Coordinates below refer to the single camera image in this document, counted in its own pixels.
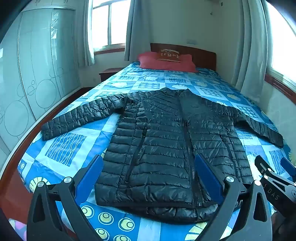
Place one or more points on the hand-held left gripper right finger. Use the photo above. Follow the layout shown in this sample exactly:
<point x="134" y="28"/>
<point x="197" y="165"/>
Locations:
<point x="207" y="176"/>

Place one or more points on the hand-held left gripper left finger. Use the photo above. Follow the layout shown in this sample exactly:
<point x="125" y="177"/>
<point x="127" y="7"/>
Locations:
<point x="92" y="176"/>

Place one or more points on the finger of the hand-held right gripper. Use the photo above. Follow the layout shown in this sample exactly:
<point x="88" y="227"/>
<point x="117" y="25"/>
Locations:
<point x="266" y="168"/>
<point x="289" y="165"/>

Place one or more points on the black puffer jacket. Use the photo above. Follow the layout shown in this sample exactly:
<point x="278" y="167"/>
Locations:
<point x="161" y="139"/>

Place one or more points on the blue patterned bed sheet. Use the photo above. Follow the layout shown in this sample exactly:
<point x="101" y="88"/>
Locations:
<point x="76" y="148"/>

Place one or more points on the long wooden window sill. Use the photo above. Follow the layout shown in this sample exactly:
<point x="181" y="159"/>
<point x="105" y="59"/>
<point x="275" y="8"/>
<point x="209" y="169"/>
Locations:
<point x="282" y="87"/>

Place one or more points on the wooden nightstand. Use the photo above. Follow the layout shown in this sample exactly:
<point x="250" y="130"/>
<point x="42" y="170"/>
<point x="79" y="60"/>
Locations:
<point x="108" y="74"/>

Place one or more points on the red pillow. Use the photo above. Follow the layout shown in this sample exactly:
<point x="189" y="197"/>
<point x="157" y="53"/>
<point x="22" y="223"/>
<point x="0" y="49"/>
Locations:
<point x="166" y="66"/>

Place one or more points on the wide pale curtain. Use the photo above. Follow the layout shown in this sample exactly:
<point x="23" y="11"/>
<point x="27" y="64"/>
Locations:
<point x="252" y="51"/>

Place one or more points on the wooden headboard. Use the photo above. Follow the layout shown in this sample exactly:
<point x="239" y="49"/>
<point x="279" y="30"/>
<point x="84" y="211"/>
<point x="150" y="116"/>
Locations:
<point x="201" y="55"/>

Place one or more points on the frosted glass wardrobe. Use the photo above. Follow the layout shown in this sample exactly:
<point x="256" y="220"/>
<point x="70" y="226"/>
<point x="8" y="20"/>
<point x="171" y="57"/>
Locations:
<point x="34" y="69"/>

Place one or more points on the large bright window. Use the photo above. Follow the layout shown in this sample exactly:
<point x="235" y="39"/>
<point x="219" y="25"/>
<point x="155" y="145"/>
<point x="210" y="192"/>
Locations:
<point x="284" y="41"/>

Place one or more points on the short wooden window sill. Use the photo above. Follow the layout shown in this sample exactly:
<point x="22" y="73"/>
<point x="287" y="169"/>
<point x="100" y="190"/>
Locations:
<point x="108" y="51"/>

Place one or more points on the narrow pale curtain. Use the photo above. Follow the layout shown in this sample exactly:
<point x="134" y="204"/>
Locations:
<point x="89" y="34"/>

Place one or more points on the small bright window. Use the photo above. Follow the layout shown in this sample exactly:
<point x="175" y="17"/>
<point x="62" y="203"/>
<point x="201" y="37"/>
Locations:
<point x="108" y="25"/>

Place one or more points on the grey-green curtain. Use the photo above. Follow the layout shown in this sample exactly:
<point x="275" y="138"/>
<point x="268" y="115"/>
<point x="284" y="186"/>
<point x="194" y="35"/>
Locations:
<point x="136" y="30"/>

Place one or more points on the wooden bed frame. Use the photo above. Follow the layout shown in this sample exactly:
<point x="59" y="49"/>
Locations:
<point x="16" y="180"/>

